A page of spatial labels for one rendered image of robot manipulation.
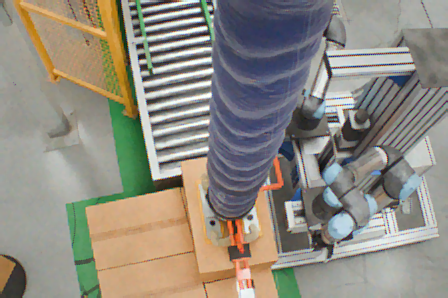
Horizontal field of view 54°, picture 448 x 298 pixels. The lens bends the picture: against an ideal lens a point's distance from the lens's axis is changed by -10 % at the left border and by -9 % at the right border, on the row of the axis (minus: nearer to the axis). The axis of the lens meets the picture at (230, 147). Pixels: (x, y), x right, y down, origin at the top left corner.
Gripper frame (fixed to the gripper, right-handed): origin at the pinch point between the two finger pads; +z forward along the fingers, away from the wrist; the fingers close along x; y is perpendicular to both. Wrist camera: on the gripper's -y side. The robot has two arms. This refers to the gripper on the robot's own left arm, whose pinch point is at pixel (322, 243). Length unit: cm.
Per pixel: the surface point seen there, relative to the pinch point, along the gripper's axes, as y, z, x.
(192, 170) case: 44, 58, -56
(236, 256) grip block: 30, 43, -7
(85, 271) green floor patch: 126, 152, -23
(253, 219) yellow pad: 17, 55, -26
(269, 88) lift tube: 30, -89, -22
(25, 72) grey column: 137, 55, -129
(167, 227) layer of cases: 62, 98, -37
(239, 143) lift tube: 34, -57, -23
